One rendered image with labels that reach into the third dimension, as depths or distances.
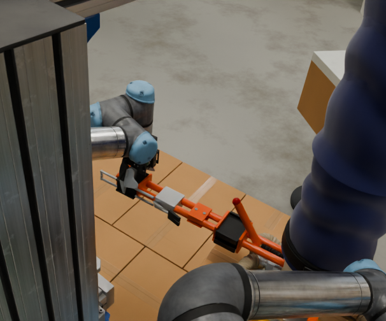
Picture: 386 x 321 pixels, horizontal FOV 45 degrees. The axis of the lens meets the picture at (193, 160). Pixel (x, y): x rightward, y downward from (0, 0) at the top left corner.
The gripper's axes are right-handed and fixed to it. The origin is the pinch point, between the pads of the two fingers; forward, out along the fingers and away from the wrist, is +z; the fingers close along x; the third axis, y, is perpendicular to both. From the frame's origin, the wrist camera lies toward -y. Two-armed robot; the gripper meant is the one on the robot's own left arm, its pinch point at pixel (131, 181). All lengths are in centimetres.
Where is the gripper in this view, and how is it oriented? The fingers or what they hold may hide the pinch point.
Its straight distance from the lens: 147.2
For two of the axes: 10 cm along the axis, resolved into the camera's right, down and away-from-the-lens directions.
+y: 8.6, 3.9, -3.2
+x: 4.9, -5.2, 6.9
